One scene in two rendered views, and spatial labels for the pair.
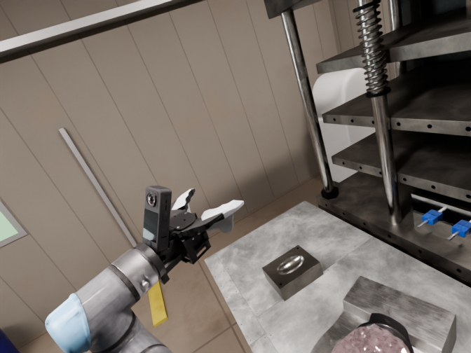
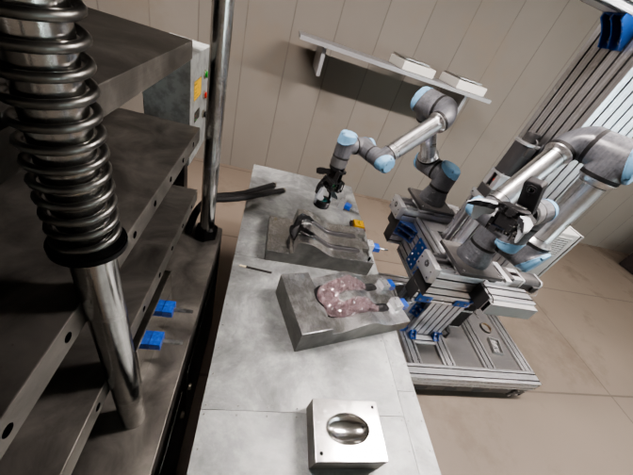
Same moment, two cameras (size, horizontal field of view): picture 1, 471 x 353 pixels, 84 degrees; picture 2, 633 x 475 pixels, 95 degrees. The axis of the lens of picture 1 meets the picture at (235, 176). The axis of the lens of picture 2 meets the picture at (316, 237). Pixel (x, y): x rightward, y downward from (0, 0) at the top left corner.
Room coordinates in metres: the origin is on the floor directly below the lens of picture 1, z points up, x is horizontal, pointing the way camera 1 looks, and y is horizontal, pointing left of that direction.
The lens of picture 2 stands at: (1.21, -0.35, 1.72)
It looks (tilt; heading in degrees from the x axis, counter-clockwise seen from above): 37 degrees down; 179
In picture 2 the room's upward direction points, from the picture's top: 21 degrees clockwise
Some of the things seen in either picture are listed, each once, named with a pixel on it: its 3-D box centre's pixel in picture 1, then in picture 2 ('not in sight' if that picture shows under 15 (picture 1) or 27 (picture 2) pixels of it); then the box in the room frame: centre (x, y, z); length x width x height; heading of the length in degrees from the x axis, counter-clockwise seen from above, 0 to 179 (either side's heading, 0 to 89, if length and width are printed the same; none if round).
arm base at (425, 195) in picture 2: not in sight; (435, 193); (-0.42, 0.24, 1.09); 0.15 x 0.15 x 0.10
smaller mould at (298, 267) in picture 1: (291, 271); (344, 433); (0.86, -0.08, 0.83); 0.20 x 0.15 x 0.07; 106
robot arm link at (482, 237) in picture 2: not in sight; (495, 232); (0.06, 0.39, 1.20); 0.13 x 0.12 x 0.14; 42
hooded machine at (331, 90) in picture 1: (350, 126); not in sight; (2.75, -1.41, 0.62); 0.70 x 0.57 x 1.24; 106
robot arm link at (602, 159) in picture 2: not in sight; (563, 210); (0.15, 0.47, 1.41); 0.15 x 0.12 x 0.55; 42
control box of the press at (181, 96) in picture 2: not in sight; (179, 207); (0.07, -1.04, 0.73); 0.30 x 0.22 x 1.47; 16
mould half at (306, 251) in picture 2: not in sight; (319, 238); (0.09, -0.31, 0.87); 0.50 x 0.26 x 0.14; 106
